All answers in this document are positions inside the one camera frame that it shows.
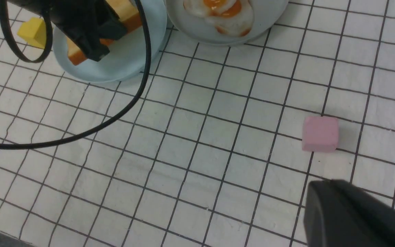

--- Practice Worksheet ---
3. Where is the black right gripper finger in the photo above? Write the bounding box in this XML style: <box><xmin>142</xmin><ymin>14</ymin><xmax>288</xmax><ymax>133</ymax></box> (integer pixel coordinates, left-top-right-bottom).
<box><xmin>303</xmin><ymin>179</ymin><xmax>395</xmax><ymax>247</ymax></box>

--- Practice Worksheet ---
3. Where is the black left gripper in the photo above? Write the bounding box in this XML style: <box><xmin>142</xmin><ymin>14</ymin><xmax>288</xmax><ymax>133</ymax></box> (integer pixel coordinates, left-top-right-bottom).
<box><xmin>10</xmin><ymin>0</ymin><xmax>128</xmax><ymax>62</ymax></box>

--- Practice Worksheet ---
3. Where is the toast slice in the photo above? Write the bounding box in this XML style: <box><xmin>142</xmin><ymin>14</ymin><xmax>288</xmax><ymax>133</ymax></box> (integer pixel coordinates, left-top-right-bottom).
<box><xmin>66</xmin><ymin>0</ymin><xmax>142</xmax><ymax>66</ymax></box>

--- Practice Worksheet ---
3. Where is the fried egg toy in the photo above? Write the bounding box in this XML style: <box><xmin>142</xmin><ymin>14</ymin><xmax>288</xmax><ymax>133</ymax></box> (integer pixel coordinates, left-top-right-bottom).
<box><xmin>204</xmin><ymin>0</ymin><xmax>254</xmax><ymax>37</ymax></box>
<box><xmin>182</xmin><ymin>0</ymin><xmax>242</xmax><ymax>18</ymax></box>

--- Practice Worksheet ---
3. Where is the light blue plate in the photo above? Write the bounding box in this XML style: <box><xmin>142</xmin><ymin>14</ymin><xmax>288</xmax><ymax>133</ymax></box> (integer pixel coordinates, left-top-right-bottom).
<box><xmin>53</xmin><ymin>0</ymin><xmax>167</xmax><ymax>83</ymax></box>

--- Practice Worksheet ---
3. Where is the yellow cube block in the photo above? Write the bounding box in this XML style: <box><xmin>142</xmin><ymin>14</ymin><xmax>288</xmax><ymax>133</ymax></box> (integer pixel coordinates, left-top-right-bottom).
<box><xmin>17</xmin><ymin>17</ymin><xmax>47</xmax><ymax>49</ymax></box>

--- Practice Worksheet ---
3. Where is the pink cube block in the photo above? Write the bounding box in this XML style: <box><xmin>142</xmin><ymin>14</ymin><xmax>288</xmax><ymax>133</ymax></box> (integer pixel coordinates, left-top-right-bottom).
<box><xmin>301</xmin><ymin>116</ymin><xmax>339</xmax><ymax>153</ymax></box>

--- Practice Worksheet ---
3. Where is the white grid tablecloth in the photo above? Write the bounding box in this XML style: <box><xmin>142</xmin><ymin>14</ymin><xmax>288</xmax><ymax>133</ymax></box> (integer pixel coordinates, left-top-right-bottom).
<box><xmin>0</xmin><ymin>0</ymin><xmax>395</xmax><ymax>247</ymax></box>

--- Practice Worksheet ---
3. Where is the grey plate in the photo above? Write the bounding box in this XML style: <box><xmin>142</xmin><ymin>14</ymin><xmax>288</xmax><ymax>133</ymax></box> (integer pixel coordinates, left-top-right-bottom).
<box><xmin>165</xmin><ymin>0</ymin><xmax>288</xmax><ymax>46</ymax></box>

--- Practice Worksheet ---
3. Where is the black cable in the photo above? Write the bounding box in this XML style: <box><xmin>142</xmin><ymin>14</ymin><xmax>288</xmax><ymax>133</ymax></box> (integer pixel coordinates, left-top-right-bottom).
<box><xmin>0</xmin><ymin>0</ymin><xmax>152</xmax><ymax>150</ymax></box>

